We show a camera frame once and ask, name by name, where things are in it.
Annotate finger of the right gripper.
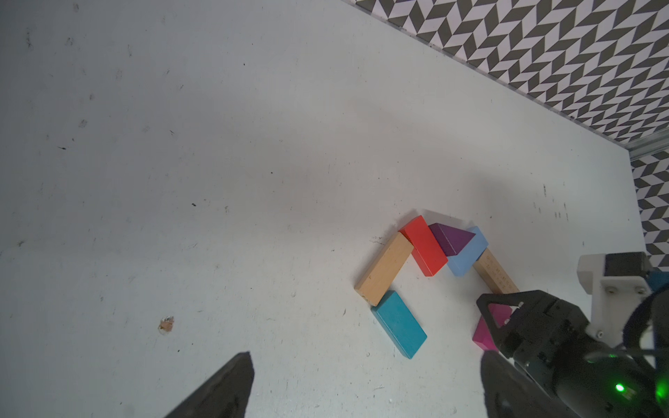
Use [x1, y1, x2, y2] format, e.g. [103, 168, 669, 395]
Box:
[476, 293, 524, 340]

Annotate natural wood block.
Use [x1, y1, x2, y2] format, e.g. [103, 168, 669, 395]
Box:
[473, 248, 519, 294]
[355, 232, 414, 307]

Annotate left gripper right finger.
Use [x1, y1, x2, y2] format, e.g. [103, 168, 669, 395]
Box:
[480, 351, 570, 418]

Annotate red rectangular block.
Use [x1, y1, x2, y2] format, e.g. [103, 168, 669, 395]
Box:
[400, 216, 448, 277]

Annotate purple triangle block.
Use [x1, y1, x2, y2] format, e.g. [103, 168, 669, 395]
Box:
[429, 223, 476, 257]

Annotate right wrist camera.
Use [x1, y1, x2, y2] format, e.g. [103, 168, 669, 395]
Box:
[577, 252, 668, 348]

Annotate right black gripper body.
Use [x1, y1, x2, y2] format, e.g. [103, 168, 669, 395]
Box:
[493, 289, 668, 417]

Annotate teal rectangular block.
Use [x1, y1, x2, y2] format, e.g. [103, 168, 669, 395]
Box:
[371, 290, 427, 359]

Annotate magenta rectangular block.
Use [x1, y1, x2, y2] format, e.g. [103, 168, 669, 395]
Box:
[471, 302, 513, 352]

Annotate light blue block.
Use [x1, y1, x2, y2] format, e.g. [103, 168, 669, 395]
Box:
[447, 226, 489, 277]

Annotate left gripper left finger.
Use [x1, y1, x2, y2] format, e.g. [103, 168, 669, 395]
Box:
[166, 352, 254, 418]

